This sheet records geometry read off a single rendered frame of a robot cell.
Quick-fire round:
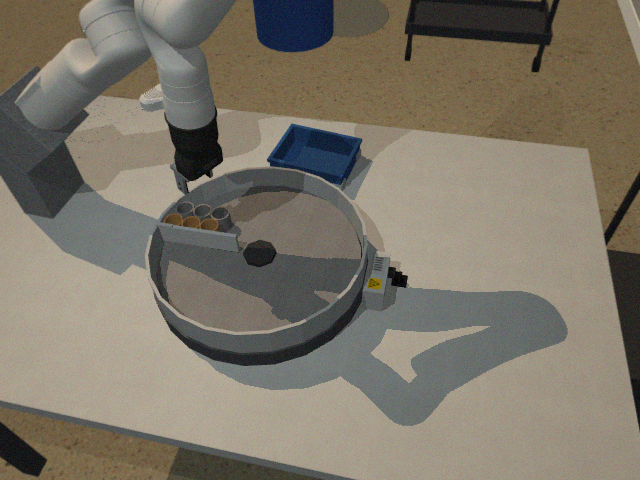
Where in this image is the bronze bushing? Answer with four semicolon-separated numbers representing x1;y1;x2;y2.
199;219;221;232
181;216;201;229
164;213;183;226

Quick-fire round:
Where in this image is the blue square tray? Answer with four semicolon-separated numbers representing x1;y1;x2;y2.
270;124;362;191

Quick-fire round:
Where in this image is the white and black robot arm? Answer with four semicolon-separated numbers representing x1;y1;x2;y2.
15;0;237;131

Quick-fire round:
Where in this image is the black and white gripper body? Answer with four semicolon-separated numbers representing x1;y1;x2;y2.
139;84;223;181

